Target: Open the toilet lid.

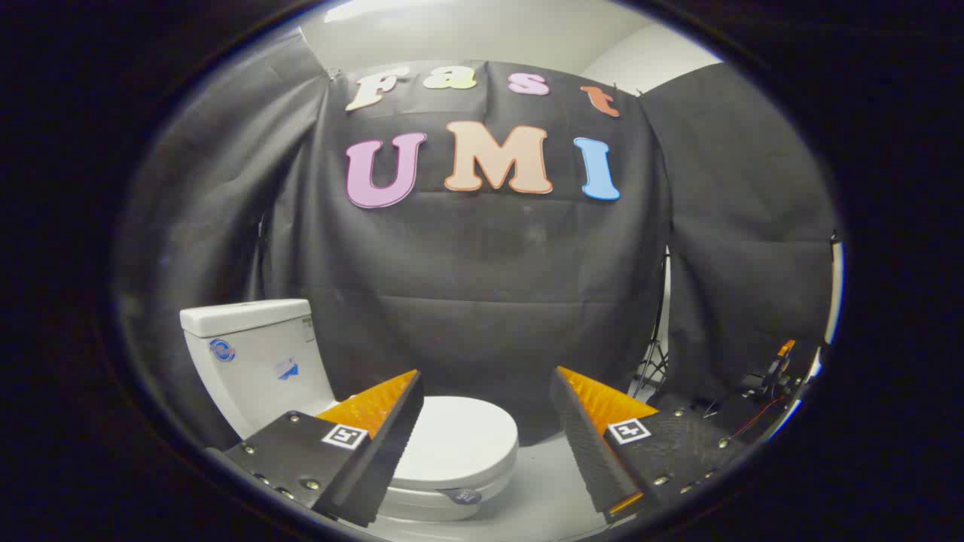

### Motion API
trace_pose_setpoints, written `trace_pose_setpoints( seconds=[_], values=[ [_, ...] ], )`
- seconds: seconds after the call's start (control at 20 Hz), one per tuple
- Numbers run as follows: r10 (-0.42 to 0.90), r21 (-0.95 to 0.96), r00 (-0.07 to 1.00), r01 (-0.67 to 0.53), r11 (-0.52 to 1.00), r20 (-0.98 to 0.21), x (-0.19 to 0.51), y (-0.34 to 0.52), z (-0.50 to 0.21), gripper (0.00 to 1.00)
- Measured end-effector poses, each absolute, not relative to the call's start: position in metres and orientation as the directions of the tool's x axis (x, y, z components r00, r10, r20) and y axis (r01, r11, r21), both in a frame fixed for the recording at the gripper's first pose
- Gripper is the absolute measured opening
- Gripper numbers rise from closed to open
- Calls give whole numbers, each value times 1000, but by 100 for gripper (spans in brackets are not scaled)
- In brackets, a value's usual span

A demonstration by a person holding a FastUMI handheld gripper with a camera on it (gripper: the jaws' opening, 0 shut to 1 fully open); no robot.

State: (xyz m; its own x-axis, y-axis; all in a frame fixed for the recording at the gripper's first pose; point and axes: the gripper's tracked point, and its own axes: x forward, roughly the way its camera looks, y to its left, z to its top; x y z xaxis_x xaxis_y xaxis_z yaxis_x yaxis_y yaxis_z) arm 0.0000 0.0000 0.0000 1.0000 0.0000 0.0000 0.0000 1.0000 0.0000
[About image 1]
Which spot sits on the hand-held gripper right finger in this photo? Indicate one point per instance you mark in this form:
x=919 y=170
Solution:
x=587 y=444

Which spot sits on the black tripod light stand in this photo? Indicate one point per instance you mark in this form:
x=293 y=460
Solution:
x=657 y=342

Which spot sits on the white toilet lid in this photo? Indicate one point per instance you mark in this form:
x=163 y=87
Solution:
x=459 y=436

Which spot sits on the black and orange device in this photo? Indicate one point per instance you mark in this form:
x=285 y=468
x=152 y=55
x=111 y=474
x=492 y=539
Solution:
x=776 y=370

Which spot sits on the black backdrop cloth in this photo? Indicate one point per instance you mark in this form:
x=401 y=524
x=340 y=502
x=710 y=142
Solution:
x=482 y=256

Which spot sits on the white toilet with tank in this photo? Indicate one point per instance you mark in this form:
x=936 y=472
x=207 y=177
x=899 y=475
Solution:
x=256 y=361

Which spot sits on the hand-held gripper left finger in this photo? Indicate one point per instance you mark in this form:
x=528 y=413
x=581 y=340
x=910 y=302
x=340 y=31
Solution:
x=388 y=459

